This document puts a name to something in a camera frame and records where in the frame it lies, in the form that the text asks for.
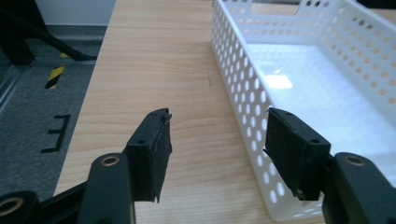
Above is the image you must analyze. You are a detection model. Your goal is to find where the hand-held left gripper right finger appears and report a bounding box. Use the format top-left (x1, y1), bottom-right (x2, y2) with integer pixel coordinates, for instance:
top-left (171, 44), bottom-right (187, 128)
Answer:
top-left (262, 106), bottom-right (332, 202)

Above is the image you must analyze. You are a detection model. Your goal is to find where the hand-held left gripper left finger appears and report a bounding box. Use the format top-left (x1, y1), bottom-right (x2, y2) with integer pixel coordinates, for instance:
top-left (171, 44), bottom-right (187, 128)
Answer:
top-left (121, 107), bottom-right (173, 203)

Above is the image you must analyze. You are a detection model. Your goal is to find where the white perforated plastic basket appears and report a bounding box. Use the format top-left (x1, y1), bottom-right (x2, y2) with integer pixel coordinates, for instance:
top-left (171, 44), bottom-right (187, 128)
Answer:
top-left (210, 0), bottom-right (396, 222)

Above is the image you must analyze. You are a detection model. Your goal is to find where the black floor tape mark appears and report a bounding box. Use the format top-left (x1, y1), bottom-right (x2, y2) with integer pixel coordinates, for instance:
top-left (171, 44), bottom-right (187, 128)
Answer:
top-left (39, 114), bottom-right (71, 154)

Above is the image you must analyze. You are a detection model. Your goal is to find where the yellow black striped floor tape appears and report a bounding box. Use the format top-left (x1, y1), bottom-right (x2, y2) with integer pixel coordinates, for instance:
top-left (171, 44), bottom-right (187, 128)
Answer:
top-left (44, 52), bottom-right (70, 91)

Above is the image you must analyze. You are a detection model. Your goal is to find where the black stand leg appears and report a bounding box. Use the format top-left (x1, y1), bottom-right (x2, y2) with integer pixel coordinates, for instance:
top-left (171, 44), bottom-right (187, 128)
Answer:
top-left (0, 0), bottom-right (98, 66)

